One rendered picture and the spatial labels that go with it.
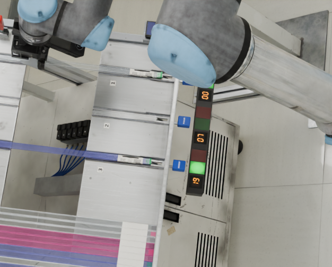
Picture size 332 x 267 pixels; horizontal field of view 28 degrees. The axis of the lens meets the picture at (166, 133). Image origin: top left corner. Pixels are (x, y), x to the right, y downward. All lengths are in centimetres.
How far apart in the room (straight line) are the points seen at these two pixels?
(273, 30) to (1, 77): 96
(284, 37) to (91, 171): 96
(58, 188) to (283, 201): 75
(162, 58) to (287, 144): 132
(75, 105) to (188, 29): 114
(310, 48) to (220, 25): 135
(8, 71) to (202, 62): 79
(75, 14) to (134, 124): 37
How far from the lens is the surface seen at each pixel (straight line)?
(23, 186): 221
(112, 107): 163
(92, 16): 136
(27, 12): 135
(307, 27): 239
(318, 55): 232
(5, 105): 167
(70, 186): 194
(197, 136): 162
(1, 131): 165
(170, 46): 100
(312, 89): 116
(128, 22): 309
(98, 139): 161
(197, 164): 161
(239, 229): 233
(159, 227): 155
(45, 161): 214
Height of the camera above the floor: 183
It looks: 43 degrees down
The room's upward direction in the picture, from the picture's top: 69 degrees counter-clockwise
